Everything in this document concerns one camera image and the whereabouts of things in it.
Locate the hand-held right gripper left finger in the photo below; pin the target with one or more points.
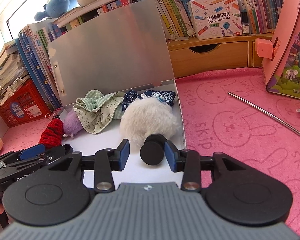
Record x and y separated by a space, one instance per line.
124 155

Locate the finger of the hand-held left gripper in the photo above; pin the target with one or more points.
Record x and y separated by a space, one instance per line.
31 152
60 151

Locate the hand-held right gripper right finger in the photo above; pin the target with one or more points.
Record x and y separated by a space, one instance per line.
170 156

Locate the red yellow crochet piece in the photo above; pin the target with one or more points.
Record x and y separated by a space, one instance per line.
51 135

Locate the black round cap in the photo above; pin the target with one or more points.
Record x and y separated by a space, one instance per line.
152 155

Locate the purple fluffy plush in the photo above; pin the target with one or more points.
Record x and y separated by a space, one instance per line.
72 125

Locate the white fluffy plush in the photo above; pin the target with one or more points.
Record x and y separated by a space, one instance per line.
147 120

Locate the green floral checked cloth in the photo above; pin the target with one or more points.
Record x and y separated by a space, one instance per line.
97 115

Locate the blue patterned pouch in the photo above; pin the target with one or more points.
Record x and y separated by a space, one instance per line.
162 97

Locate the silver file box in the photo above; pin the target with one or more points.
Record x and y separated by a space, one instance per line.
102 55

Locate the red plastic crate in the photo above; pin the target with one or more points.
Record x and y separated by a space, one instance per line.
22 100

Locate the pink rabbit print blanket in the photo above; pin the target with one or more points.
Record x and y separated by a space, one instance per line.
240 130

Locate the stack of worn books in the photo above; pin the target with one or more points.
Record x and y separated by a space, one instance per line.
7 67

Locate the wooden drawer organizer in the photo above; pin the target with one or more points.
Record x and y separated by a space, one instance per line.
185 60

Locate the thin metal rod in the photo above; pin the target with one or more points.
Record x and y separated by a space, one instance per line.
265 111

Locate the white printed cardboard box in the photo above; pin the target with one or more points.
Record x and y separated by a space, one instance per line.
215 17

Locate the blue elephant plush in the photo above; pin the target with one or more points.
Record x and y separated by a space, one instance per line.
57 2

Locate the small black-capped bottle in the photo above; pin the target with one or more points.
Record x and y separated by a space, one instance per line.
245 26

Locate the pink toy display box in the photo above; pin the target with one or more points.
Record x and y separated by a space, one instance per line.
287 35

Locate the row of upright books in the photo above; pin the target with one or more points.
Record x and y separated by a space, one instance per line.
252 5

